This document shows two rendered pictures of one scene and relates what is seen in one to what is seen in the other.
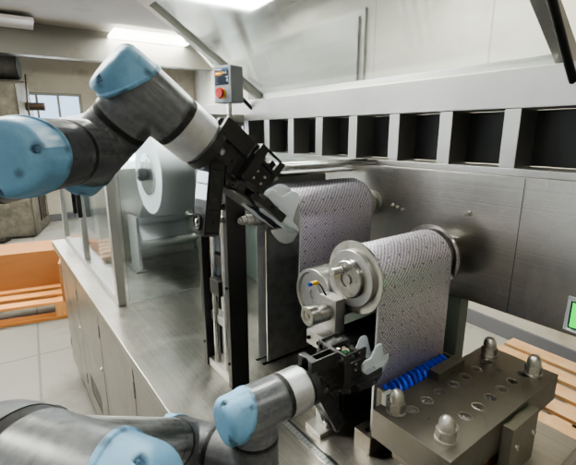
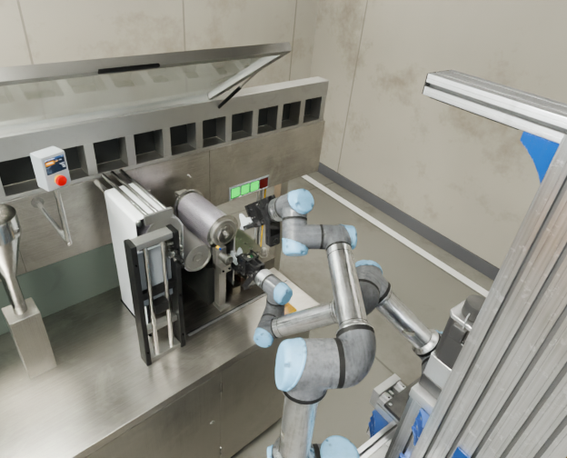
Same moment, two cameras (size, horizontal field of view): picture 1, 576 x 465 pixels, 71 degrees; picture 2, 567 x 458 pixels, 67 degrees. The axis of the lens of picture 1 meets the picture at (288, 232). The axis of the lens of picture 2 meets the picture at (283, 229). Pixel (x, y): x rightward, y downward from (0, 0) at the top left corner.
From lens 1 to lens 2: 1.64 m
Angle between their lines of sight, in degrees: 90
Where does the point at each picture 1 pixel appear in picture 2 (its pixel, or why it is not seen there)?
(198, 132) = not seen: hidden behind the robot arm
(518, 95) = (201, 115)
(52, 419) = (363, 274)
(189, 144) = not seen: hidden behind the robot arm
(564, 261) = (225, 176)
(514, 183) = (205, 154)
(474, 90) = (180, 115)
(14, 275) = not seen: outside the picture
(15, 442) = (370, 277)
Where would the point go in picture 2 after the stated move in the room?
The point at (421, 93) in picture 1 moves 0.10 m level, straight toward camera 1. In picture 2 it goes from (148, 120) to (173, 124)
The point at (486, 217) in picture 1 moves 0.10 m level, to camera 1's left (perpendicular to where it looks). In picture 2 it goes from (196, 173) to (194, 184)
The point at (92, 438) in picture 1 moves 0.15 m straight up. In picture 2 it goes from (365, 266) to (374, 231)
